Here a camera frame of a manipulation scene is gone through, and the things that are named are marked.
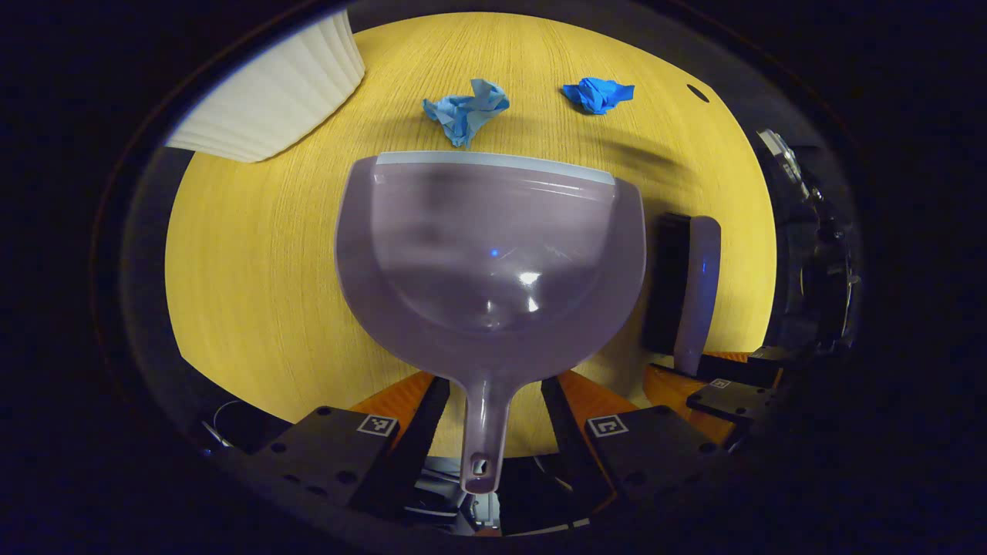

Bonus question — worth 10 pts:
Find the yellow wooden desktop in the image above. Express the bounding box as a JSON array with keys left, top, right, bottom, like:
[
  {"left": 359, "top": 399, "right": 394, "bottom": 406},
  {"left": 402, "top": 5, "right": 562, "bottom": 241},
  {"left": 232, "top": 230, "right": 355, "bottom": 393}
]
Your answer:
[{"left": 164, "top": 12, "right": 778, "bottom": 460}]

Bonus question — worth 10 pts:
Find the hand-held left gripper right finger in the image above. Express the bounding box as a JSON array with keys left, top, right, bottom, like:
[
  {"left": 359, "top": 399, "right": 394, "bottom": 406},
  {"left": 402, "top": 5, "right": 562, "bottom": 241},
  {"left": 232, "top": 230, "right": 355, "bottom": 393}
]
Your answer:
[{"left": 540, "top": 370, "right": 726, "bottom": 506}]

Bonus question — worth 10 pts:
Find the lilac plastic dustpan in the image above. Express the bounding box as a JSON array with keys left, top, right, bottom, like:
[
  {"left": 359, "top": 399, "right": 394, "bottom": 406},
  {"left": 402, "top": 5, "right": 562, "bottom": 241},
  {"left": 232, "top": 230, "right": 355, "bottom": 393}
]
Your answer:
[{"left": 334, "top": 151, "right": 647, "bottom": 495}]

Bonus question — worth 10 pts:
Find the light blue paper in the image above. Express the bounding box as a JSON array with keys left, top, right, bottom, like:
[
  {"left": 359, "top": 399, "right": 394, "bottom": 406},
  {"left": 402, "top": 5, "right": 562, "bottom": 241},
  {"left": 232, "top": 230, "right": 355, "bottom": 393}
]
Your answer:
[{"left": 422, "top": 78, "right": 510, "bottom": 149}]

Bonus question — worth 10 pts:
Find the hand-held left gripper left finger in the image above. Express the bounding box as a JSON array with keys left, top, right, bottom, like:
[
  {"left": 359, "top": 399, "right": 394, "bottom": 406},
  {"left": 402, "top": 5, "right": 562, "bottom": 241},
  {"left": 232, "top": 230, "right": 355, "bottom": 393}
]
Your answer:
[{"left": 254, "top": 372, "right": 452, "bottom": 513}]

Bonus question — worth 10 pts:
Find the white ribbed garbage bin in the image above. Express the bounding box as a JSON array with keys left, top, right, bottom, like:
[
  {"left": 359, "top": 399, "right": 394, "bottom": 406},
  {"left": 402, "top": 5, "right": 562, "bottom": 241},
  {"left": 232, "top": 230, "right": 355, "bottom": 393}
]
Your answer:
[{"left": 166, "top": 12, "right": 367, "bottom": 163}]

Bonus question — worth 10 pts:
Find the dark blue paper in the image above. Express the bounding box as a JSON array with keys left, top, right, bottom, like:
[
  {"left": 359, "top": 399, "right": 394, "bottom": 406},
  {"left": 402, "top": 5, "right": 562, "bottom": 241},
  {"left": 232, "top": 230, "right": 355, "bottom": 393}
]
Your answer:
[{"left": 561, "top": 76, "right": 636, "bottom": 116}]

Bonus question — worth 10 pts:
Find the small lilac broom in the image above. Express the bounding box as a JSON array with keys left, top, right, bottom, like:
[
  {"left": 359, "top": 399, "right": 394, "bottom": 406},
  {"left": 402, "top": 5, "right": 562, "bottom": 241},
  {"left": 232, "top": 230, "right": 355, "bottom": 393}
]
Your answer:
[{"left": 643, "top": 214, "right": 723, "bottom": 378}]

